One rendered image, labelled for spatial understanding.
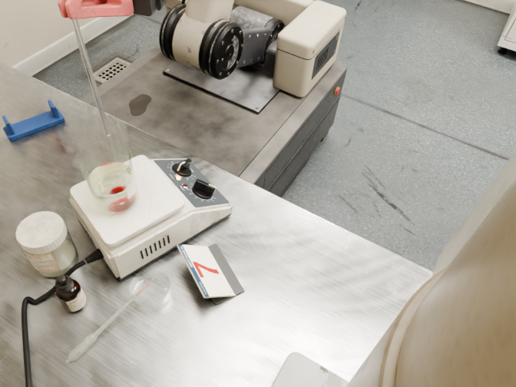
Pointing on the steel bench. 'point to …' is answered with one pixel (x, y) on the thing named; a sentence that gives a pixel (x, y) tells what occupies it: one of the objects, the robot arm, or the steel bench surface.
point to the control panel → (190, 183)
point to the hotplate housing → (153, 236)
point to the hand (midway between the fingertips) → (69, 7)
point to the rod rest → (24, 127)
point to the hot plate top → (163, 200)
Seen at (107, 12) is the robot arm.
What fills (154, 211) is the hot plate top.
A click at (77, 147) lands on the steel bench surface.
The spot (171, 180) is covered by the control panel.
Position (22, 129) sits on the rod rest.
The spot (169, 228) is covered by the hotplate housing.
